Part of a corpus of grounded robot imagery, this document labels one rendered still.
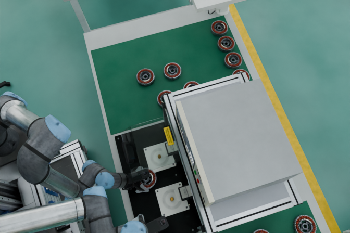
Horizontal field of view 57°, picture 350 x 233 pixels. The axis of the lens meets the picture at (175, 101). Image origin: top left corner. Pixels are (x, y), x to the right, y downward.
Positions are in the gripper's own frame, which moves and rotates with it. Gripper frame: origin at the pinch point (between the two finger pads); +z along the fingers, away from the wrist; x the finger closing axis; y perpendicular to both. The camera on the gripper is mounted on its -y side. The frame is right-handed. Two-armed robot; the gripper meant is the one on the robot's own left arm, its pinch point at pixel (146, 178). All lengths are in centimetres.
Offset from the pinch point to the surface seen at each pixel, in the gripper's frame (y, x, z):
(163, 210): -2.4, 18.2, 4.3
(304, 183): -71, 28, 44
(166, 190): -6.6, 8.7, 6.6
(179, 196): -16.1, 14.9, 0.4
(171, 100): -35.0, -28.1, -15.7
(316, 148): -82, 4, 134
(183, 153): -32.9, -0.8, -17.1
